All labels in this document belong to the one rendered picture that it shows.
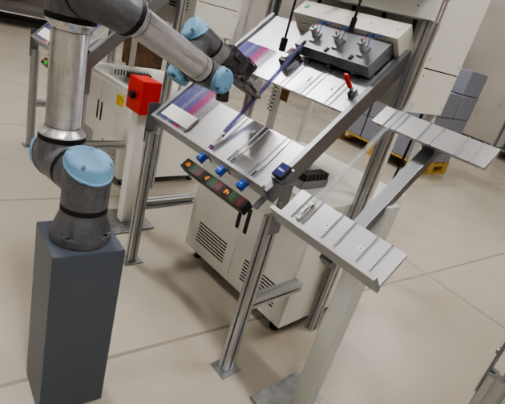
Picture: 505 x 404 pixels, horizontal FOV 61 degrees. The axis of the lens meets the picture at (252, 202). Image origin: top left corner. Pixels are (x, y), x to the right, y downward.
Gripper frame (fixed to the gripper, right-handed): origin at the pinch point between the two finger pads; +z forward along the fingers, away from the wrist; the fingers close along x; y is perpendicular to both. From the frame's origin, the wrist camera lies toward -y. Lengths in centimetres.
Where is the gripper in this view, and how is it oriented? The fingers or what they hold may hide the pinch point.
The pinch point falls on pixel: (255, 97)
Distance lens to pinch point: 156.7
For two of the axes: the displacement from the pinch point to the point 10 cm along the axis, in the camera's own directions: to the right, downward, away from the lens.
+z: 5.8, 3.8, 7.2
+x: -6.4, -3.3, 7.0
